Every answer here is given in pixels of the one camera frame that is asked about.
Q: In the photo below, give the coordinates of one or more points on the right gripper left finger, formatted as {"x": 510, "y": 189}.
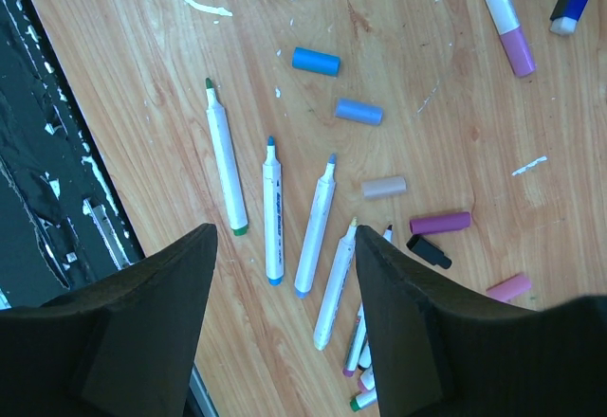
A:
{"x": 122, "y": 346}

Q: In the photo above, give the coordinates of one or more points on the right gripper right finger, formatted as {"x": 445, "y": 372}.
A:
{"x": 440, "y": 349}

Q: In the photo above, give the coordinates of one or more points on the black cap marker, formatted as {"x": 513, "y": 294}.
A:
{"x": 365, "y": 355}

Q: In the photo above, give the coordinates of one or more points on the pink cap marker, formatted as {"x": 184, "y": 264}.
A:
{"x": 366, "y": 380}

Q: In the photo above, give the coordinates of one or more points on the purple cap marker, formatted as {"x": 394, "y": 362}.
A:
{"x": 356, "y": 344}

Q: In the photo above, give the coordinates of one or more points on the green cap marker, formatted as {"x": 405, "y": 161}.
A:
{"x": 363, "y": 400}
{"x": 226, "y": 162}

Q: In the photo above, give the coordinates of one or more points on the pink pen cap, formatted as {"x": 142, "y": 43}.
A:
{"x": 510, "y": 289}

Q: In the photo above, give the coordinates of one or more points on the black pen cap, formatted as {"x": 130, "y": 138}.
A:
{"x": 428, "y": 251}

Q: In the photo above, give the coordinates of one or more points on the purple pen cap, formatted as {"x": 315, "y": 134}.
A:
{"x": 440, "y": 223}

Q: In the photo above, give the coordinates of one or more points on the small salmon pen cap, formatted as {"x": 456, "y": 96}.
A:
{"x": 384, "y": 187}

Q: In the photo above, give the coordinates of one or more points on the lavender pen cap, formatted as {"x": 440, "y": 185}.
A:
{"x": 359, "y": 112}

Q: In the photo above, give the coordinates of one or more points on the bright blue pen cap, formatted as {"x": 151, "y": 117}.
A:
{"x": 314, "y": 61}

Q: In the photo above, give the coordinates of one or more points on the magenta cap marker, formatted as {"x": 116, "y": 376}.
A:
{"x": 511, "y": 35}

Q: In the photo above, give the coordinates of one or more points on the dark blue cap marker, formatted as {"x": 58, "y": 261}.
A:
{"x": 566, "y": 15}

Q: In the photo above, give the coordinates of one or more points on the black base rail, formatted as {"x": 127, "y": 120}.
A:
{"x": 62, "y": 226}

